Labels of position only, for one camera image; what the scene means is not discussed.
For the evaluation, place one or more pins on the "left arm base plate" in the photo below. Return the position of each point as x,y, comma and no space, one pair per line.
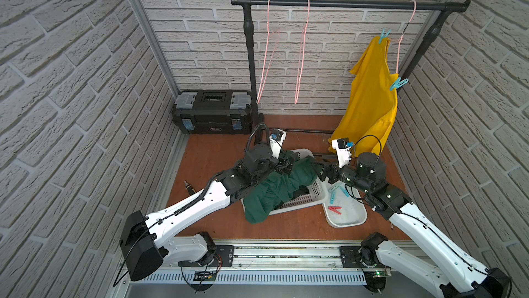
223,255

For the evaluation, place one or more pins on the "red clothespin green shirt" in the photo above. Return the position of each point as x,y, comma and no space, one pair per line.
335,209

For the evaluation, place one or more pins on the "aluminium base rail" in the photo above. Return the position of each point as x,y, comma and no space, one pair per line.
275,263

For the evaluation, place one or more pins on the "pink hanger of yellow shirt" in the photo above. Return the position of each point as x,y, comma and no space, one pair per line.
397,66

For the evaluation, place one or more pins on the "white perforated laundry basket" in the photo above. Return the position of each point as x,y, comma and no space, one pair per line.
316,189

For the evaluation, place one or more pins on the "pink hanger of green shirt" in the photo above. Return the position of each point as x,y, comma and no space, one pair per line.
301,54

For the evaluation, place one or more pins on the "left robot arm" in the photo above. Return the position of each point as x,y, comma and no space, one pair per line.
145,239

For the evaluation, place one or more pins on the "white plastic tray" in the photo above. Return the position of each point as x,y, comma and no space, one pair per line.
353,211

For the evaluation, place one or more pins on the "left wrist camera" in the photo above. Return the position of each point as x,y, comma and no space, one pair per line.
276,139

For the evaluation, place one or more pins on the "yellow black screwdriver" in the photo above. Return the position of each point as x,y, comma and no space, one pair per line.
189,188

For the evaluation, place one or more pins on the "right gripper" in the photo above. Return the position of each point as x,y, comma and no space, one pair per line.
334,170

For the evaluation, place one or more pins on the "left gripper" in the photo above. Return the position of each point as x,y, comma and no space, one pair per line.
288,162

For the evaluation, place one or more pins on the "black t-shirt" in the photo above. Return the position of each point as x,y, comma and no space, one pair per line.
299,197

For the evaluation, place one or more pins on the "pink hanger of black shirt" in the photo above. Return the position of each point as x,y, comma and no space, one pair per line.
267,57

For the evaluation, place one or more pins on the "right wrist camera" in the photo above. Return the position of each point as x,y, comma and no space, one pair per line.
342,148

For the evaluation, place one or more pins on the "yellow t-shirt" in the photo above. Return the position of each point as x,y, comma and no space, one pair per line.
373,105

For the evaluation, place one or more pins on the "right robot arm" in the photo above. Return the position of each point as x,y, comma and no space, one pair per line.
452,272

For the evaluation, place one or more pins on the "teal clothespin yellow shirt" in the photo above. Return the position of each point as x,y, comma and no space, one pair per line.
384,35
399,83

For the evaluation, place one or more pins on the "black toolbox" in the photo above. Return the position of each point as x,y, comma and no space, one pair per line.
224,112

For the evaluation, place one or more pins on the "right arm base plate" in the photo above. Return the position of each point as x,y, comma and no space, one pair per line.
358,257

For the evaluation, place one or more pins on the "black clothes rack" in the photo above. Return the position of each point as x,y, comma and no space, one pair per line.
445,9

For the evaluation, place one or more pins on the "green t-shirt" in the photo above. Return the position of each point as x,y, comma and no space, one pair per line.
277,188

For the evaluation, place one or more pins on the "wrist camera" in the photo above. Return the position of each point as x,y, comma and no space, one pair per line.
342,148
276,139

